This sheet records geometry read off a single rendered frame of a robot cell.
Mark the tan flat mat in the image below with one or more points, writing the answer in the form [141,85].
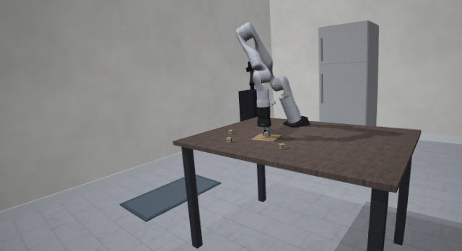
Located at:
[260,137]

